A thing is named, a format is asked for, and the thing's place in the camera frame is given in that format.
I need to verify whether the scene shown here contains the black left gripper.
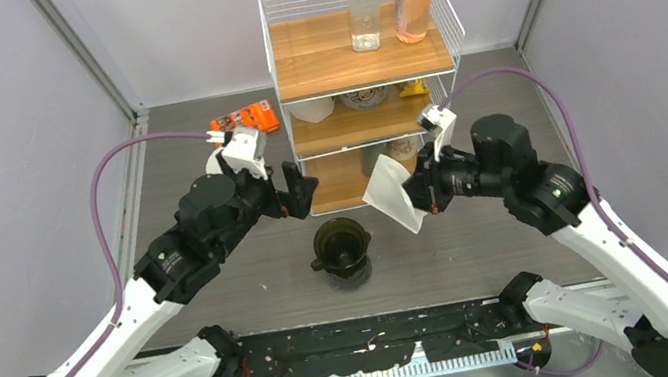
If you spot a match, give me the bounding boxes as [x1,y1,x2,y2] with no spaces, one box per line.
[202,137,328,259]

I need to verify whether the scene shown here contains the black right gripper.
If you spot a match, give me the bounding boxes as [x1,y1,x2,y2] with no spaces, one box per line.
[383,129,513,221]

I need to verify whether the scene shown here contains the dark green dripper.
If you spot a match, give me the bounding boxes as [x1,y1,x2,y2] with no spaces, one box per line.
[310,217,371,273]

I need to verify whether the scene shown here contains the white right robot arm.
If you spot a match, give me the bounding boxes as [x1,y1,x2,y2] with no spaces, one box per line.
[403,114,668,377]

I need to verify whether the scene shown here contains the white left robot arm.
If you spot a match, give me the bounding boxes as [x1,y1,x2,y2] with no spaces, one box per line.
[29,161,319,377]

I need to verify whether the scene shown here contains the white printed cup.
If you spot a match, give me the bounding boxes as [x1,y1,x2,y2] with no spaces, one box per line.
[385,135,419,162]

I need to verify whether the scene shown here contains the grey metal can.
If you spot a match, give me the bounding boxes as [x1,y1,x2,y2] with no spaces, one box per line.
[360,143,386,177]

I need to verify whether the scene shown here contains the white cup on shelf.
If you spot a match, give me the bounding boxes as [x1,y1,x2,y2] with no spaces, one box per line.
[288,97,335,124]

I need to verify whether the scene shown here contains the orange snack box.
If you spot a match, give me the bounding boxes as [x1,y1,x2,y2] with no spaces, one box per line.
[209,99,281,134]

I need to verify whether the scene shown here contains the yellow snack packet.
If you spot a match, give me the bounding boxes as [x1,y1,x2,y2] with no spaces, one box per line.
[399,78,431,98]

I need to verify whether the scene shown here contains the smoky glass mug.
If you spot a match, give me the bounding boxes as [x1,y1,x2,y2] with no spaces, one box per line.
[325,257,373,292]

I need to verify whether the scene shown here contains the printed ceramic bowl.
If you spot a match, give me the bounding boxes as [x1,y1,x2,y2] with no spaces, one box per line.
[338,85,389,111]

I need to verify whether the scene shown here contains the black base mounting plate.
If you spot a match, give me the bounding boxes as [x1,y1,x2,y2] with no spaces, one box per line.
[214,299,543,377]

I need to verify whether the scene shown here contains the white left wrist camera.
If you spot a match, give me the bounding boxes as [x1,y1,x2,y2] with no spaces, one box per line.
[207,126,270,179]

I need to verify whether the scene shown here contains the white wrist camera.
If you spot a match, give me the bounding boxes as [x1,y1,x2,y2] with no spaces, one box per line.
[416,104,457,162]
[207,126,270,179]

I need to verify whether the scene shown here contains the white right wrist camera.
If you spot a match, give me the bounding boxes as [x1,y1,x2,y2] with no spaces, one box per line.
[416,104,457,162]

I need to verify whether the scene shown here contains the white wire wooden shelf rack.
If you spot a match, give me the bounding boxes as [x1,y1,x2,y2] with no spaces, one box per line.
[258,0,466,216]

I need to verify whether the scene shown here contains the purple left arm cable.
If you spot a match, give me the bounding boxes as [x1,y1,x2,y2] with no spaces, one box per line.
[0,124,251,377]

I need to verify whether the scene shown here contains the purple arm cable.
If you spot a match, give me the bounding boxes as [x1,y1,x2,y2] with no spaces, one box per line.
[0,124,251,377]
[437,40,668,377]

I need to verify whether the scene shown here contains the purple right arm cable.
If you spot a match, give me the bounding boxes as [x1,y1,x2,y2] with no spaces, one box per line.
[437,40,668,377]

